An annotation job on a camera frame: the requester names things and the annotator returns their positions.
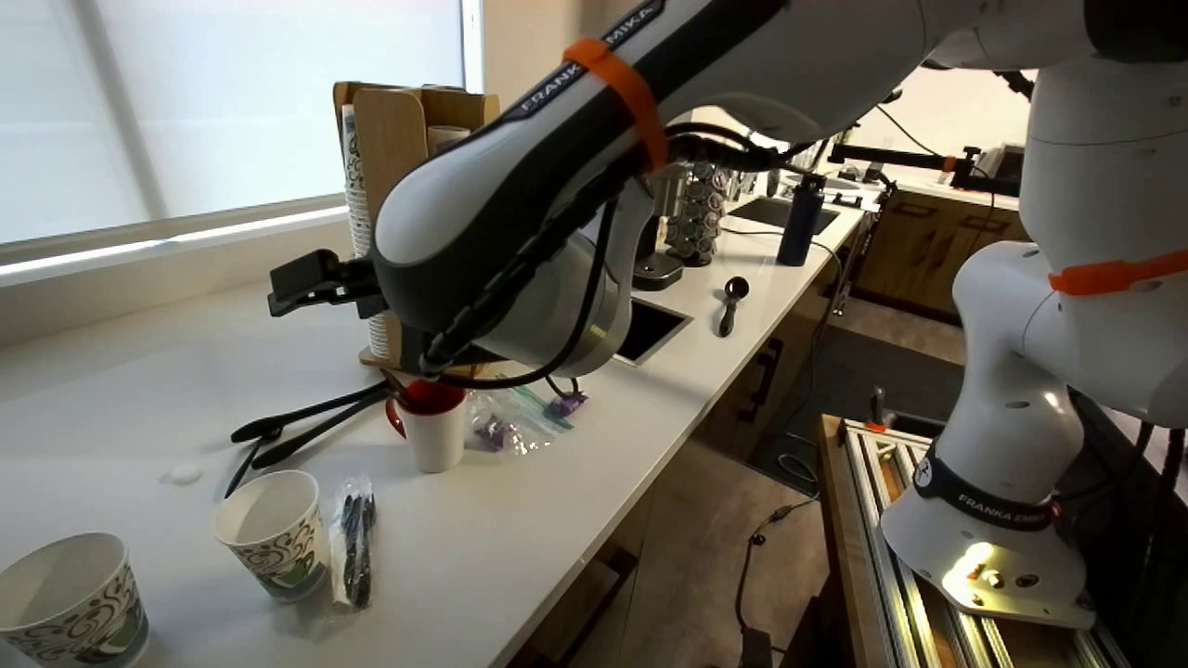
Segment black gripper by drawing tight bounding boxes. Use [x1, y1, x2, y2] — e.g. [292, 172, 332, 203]
[262, 245, 384, 319]

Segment paper cup with coffee print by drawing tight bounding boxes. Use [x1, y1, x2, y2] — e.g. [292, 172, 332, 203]
[211, 467, 332, 605]
[0, 530, 157, 668]

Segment stack of white cup lids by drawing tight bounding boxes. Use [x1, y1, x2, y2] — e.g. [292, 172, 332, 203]
[336, 104, 373, 264]

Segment clear bag with purple items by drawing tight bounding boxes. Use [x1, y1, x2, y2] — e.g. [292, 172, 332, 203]
[465, 376, 592, 455]

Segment black plastic tongs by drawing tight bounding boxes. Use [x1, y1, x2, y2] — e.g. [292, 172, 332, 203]
[225, 379, 395, 475]

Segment white mug with red inside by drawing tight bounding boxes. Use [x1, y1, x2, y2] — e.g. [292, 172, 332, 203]
[382, 376, 475, 478]

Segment window with white blind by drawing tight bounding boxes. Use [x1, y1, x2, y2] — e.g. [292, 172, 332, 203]
[0, 0, 491, 268]

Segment black plastic fork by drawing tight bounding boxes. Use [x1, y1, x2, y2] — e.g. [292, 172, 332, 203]
[217, 436, 266, 501]

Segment small white disc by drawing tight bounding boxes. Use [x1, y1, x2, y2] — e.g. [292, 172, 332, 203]
[158, 455, 211, 491]

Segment black scoop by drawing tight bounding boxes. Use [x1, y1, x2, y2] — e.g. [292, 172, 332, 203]
[712, 269, 754, 340]

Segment black bottle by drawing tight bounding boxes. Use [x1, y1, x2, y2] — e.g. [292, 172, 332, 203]
[772, 172, 827, 269]

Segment wooden cabinet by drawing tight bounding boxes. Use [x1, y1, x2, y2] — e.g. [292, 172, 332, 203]
[850, 190, 1030, 328]

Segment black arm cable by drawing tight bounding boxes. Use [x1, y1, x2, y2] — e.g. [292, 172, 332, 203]
[418, 116, 819, 392]

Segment black floor cable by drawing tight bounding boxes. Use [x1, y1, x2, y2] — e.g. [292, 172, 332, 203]
[728, 496, 800, 668]

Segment black camera stand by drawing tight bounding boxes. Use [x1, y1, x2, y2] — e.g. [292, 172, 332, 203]
[822, 138, 1030, 201]

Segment aluminium rail base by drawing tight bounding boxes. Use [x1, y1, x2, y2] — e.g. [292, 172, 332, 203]
[814, 409, 1137, 668]

